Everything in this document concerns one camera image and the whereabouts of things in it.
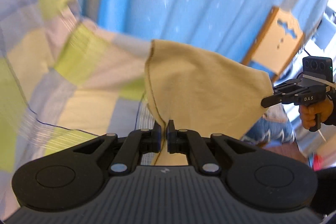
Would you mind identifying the beige cloth garment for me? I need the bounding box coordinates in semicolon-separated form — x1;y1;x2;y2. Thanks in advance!
143;39;275;166

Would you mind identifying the person's right hand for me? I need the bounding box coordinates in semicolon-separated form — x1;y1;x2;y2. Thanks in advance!
299;98;335;130

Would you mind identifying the blue patterned cloth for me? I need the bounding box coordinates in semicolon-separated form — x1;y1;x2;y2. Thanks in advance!
240;104;295;145

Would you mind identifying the cardboard box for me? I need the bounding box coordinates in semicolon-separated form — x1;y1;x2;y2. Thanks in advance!
241;6;305;82

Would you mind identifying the red object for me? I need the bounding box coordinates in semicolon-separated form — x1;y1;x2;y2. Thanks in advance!
313;154;323;171

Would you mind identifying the plaid blue green bedsheet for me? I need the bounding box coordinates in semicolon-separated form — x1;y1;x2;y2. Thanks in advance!
1;0;154;220

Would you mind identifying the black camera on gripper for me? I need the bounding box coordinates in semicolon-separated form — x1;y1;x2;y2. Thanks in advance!
302;56;333;83

